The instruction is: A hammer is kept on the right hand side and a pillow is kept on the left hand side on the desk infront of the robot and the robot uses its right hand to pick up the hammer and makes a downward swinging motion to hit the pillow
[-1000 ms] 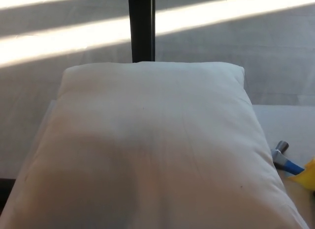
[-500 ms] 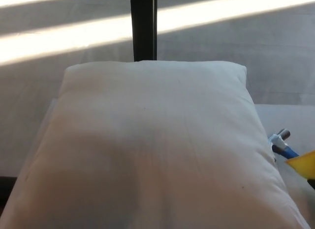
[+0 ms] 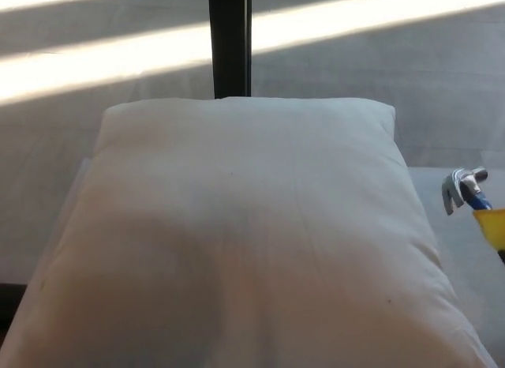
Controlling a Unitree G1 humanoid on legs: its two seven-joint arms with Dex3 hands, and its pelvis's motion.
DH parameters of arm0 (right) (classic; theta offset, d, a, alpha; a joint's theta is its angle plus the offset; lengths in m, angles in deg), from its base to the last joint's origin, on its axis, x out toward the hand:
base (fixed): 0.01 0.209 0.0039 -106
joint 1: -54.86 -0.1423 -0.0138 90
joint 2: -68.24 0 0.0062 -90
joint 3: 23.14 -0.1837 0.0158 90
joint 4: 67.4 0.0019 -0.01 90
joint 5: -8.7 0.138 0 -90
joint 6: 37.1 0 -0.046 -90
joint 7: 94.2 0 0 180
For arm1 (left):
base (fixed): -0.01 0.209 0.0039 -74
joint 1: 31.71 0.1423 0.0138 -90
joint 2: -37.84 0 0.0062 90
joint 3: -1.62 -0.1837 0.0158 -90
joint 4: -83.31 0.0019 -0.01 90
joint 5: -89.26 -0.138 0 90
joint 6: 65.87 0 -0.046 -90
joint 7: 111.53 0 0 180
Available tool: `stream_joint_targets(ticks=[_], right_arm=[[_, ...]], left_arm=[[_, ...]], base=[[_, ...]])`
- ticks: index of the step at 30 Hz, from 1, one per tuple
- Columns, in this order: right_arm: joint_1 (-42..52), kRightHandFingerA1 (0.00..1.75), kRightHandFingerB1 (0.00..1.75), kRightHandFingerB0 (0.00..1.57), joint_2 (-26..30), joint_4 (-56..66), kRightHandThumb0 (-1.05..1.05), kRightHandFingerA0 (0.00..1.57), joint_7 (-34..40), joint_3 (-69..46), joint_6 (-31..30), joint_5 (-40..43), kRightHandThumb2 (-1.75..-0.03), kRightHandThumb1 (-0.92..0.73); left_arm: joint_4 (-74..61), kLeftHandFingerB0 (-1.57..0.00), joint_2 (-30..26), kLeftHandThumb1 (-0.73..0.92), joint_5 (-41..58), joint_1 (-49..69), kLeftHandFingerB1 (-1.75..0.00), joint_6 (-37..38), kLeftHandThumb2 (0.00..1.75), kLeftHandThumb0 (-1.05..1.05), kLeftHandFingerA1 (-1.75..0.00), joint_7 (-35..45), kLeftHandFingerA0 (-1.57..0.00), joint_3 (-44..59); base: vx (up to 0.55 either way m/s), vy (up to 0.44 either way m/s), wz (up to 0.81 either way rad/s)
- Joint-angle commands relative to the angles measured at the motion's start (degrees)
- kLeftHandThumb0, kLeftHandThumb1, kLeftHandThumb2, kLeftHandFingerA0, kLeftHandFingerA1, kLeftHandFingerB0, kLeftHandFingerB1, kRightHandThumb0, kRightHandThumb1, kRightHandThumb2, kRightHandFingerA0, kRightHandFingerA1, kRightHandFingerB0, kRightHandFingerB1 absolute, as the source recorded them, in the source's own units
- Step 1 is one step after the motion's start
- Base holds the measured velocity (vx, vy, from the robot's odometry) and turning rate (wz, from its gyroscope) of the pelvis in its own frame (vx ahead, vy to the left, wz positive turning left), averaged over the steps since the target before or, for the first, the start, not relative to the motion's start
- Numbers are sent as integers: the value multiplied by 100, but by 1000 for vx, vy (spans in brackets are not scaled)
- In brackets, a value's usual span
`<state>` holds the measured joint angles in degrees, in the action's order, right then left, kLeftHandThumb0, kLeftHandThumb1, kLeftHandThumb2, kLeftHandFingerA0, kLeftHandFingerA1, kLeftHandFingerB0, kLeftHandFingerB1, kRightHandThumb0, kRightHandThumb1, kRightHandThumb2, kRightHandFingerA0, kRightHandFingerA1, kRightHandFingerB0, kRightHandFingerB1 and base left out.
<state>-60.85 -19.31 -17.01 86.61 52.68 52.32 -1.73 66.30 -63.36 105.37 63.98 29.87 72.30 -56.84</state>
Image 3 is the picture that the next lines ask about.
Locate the claw hammer with yellow wrap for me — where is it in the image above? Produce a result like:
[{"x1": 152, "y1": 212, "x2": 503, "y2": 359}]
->
[{"x1": 441, "y1": 166, "x2": 505, "y2": 251}]

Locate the white pillow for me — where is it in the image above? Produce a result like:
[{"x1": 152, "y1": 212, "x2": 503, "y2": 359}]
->
[{"x1": 0, "y1": 96, "x2": 499, "y2": 368}]

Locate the black vertical post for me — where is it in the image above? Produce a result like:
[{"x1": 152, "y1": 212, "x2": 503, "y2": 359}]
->
[{"x1": 208, "y1": 0, "x2": 253, "y2": 100}]

